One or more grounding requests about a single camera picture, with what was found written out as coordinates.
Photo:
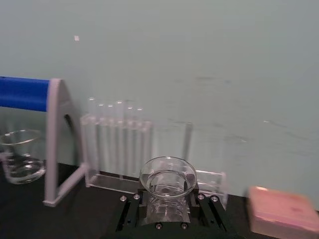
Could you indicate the clear glass test tube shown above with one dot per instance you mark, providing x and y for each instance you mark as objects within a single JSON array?
[
  {"x": 91, "y": 139},
  {"x": 101, "y": 139},
  {"x": 120, "y": 139},
  {"x": 130, "y": 139},
  {"x": 111, "y": 139}
]

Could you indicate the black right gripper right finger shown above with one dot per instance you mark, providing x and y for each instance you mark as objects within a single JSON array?
[{"x": 209, "y": 211}]

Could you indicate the grey plastic roll stand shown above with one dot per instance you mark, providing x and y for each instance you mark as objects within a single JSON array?
[{"x": 53, "y": 139}]

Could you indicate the black table cloth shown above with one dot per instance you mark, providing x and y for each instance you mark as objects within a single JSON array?
[{"x": 82, "y": 219}]

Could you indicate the blue roll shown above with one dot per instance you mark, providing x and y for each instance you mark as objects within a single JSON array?
[{"x": 22, "y": 93}]

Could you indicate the clear acrylic test tube rack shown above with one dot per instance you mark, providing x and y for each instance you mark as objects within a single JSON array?
[
  {"x": 109, "y": 183},
  {"x": 211, "y": 181}
]

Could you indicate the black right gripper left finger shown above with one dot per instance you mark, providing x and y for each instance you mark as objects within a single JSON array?
[{"x": 129, "y": 211}]

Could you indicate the pink box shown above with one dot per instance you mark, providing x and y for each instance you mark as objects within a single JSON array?
[{"x": 281, "y": 211}]

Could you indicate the clear glass beaker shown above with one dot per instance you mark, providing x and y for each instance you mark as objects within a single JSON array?
[
  {"x": 167, "y": 204},
  {"x": 22, "y": 171}
]

